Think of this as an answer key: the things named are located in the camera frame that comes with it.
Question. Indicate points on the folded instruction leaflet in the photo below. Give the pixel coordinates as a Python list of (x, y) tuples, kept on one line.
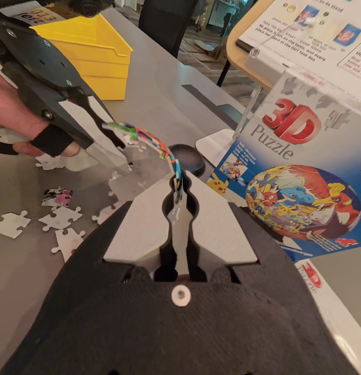
[(341, 322)]

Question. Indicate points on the printed puzzle box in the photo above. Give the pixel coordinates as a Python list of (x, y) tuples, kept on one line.
[(286, 175)]

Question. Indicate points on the black round ball stand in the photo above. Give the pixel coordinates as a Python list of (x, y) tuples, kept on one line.
[(189, 159)]

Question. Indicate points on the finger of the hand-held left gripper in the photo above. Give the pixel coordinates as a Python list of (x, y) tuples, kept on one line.
[(101, 110), (86, 129)]

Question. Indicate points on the wooden board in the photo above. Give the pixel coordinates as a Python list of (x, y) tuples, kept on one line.
[(236, 52)]

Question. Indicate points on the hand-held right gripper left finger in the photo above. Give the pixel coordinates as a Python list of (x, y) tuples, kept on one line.
[(139, 234)]

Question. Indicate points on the yellow plastic bin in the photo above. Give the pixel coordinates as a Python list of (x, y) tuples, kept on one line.
[(89, 52)]

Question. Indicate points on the black office chair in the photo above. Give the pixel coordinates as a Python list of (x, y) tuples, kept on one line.
[(165, 23)]

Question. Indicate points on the colourful puzzle piece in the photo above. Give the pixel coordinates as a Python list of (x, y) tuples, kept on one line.
[(59, 197)]

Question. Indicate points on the partly built puzzle ball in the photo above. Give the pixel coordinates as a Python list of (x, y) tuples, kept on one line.
[(157, 143)]

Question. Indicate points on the white document stand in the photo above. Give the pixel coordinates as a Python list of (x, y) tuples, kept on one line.
[(212, 146)]

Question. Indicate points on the person's left hand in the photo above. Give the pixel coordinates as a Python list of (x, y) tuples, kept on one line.
[(13, 108)]

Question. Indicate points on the puzzle pieces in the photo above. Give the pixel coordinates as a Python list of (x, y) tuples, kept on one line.
[(61, 218)]

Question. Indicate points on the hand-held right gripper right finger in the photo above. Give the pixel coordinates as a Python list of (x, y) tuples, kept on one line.
[(224, 234)]

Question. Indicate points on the printed instruction sheet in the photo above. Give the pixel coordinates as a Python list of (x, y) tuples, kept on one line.
[(315, 35)]

